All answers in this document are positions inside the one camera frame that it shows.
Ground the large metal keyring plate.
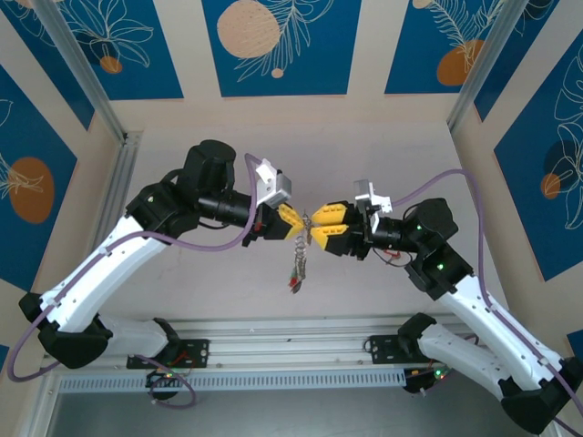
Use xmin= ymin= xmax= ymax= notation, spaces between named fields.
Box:
xmin=293 ymin=209 xmax=315 ymax=277

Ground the circuit board with green light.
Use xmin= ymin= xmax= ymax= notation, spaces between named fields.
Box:
xmin=144 ymin=367 xmax=189 ymax=389
xmin=403 ymin=365 xmax=457 ymax=396

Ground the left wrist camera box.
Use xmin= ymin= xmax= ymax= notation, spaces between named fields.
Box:
xmin=253 ymin=158 xmax=293 ymax=208

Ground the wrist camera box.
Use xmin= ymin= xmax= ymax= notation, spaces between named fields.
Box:
xmin=253 ymin=158 xmax=293 ymax=208
xmin=353 ymin=178 xmax=394 ymax=238

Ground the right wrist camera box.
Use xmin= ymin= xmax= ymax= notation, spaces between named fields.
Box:
xmin=353 ymin=178 xmax=394 ymax=238

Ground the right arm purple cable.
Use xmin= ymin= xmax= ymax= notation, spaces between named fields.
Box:
xmin=390 ymin=168 xmax=583 ymax=436

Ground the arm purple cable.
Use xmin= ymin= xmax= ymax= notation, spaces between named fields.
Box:
xmin=7 ymin=152 xmax=268 ymax=409
xmin=390 ymin=168 xmax=583 ymax=436

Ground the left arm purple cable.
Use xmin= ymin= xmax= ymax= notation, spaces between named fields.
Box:
xmin=7 ymin=152 xmax=268 ymax=409

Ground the aluminium side rail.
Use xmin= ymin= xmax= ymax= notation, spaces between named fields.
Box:
xmin=102 ymin=130 xmax=143 ymax=218

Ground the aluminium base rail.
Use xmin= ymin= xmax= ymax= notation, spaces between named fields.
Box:
xmin=43 ymin=317 xmax=535 ymax=375

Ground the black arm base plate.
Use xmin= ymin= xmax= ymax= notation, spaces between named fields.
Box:
xmin=126 ymin=338 xmax=211 ymax=371
xmin=365 ymin=334 xmax=455 ymax=366

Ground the grey slotted cable duct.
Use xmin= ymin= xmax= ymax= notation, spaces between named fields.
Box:
xmin=56 ymin=369 xmax=407 ymax=393

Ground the aluminium corner post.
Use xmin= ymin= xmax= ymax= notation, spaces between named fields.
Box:
xmin=447 ymin=0 xmax=525 ymax=132
xmin=34 ymin=0 xmax=129 ymax=143
xmin=15 ymin=371 xmax=63 ymax=437

